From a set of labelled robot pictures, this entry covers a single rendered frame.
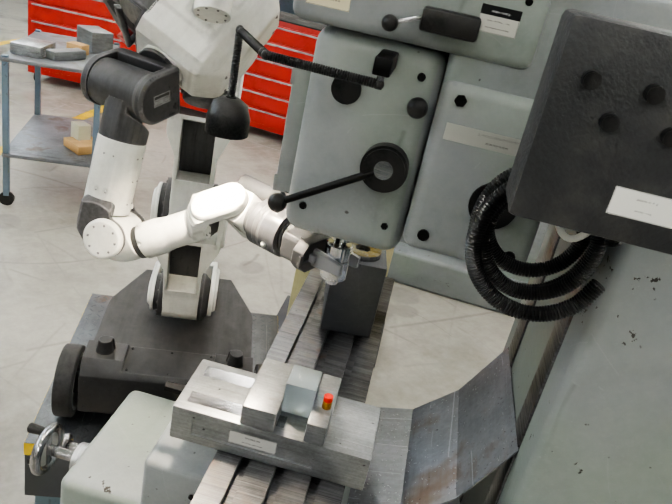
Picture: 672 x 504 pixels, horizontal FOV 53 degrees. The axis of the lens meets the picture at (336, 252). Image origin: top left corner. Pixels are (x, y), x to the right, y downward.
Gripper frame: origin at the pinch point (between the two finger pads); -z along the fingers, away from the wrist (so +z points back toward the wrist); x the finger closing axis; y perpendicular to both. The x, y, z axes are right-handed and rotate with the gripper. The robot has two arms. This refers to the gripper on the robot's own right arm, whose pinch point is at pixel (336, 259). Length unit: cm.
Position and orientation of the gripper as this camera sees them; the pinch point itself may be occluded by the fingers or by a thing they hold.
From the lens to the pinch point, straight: 119.2
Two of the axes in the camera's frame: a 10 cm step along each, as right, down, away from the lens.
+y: -2.0, 8.8, 4.3
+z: -8.0, -4.0, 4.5
